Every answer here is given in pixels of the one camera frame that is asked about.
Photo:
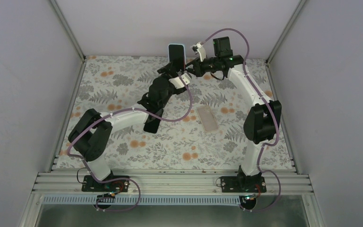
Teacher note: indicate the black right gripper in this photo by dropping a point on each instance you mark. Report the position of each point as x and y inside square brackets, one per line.
[199, 70]

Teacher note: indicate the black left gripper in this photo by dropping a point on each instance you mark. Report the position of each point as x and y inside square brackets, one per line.
[166, 69]

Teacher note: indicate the phone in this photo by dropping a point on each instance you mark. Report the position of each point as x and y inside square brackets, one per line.
[176, 56]

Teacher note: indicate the cream phone case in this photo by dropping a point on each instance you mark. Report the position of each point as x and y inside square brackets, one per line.
[207, 118]

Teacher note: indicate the black smartphone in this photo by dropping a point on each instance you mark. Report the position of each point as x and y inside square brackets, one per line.
[152, 126]

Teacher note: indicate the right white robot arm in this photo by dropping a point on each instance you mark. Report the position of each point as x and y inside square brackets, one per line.
[262, 122]

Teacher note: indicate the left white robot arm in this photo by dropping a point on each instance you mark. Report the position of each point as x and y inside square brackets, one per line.
[91, 134]

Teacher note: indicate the floral patterned table mat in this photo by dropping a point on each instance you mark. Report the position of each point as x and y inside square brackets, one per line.
[111, 83]

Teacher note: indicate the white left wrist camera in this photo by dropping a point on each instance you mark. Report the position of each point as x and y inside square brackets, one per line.
[181, 81]

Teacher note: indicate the aluminium frame left rail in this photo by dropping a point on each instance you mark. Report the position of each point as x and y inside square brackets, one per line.
[76, 65]

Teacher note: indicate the aluminium frame rail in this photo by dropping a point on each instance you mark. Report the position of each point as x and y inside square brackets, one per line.
[276, 79]
[76, 65]

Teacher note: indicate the aluminium frame right rail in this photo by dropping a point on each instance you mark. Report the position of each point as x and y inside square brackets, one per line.
[276, 79]

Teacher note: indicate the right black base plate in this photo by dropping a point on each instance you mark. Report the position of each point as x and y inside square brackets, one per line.
[245, 184]

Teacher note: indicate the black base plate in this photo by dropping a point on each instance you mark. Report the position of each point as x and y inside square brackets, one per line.
[245, 184]
[116, 184]

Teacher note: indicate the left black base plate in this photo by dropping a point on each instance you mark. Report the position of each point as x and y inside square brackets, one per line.
[116, 184]

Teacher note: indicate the aluminium front rail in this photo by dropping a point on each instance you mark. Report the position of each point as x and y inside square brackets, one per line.
[172, 183]

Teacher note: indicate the white slotted cable duct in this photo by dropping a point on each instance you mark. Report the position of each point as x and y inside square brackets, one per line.
[80, 199]

